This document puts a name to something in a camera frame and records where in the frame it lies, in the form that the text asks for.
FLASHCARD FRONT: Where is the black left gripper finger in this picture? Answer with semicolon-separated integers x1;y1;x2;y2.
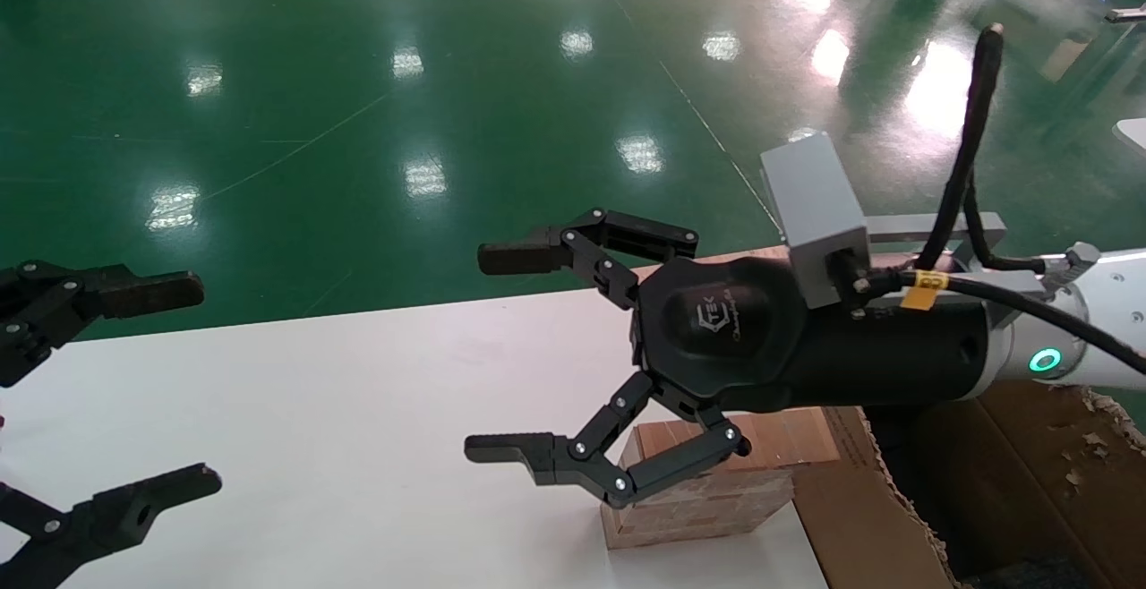
0;260;205;388
0;464;223;589

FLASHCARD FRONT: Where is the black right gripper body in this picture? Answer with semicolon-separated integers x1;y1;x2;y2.
631;253;990;415

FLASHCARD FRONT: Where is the yellow cable label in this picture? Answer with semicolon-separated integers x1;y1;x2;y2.
900;269;948;311

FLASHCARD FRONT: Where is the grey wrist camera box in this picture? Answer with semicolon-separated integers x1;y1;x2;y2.
759;131;1008;311

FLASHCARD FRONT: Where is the wooden board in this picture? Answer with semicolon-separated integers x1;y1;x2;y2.
636;246;793;284

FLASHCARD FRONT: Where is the thin black looped cable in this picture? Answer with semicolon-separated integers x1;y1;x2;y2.
913;23;1048;272

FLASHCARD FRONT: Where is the thick black cable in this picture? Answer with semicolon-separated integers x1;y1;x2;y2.
851;271;1146;375

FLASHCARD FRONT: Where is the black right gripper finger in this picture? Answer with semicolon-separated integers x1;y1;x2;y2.
477;209;699;308
464;371;751;509

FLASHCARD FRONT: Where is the small brown taped box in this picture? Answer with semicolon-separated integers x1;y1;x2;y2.
600;405;842;550

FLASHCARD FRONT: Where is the big open cardboard box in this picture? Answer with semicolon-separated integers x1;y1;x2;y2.
788;383;1146;589

